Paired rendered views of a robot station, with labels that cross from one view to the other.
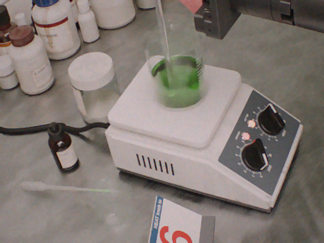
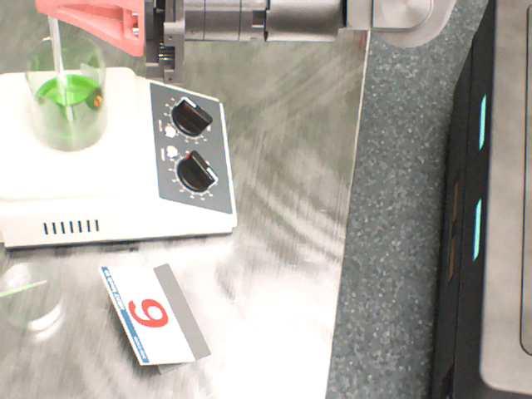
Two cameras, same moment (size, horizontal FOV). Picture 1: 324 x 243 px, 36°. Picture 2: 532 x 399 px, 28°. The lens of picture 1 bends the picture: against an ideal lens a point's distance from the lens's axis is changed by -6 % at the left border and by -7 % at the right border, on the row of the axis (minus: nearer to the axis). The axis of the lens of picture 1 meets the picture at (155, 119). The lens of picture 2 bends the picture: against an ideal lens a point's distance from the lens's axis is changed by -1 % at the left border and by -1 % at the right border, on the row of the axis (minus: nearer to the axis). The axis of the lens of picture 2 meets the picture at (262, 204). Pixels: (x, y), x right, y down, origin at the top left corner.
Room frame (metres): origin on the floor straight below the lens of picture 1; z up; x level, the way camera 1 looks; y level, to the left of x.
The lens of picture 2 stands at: (0.00, 0.22, 1.58)
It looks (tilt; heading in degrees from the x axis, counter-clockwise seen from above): 60 degrees down; 311
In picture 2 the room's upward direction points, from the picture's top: 9 degrees clockwise
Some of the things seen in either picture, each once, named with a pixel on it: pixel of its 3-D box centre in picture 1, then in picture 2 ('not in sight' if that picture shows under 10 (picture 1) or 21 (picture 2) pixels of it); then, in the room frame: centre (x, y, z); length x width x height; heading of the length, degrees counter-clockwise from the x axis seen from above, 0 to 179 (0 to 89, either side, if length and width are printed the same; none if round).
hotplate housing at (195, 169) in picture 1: (201, 129); (100, 158); (0.43, -0.05, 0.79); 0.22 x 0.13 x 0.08; 56
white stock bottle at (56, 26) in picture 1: (54, 21); not in sight; (0.70, 0.13, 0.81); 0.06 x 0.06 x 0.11
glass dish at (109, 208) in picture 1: (110, 201); (29, 297); (0.37, 0.07, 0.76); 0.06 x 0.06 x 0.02
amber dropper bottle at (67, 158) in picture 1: (60, 143); not in sight; (0.45, 0.12, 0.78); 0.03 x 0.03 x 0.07
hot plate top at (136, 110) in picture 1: (176, 97); (66, 131); (0.44, -0.03, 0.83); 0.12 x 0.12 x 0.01; 56
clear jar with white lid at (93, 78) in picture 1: (96, 89); not in sight; (0.53, 0.07, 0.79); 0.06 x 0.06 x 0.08
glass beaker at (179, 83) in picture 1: (175, 69); (69, 101); (0.44, -0.03, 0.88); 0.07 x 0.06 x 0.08; 152
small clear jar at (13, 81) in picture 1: (6, 72); not in sight; (0.64, 0.21, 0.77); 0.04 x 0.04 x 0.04
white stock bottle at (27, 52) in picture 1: (29, 58); not in sight; (0.63, 0.17, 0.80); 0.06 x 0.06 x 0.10
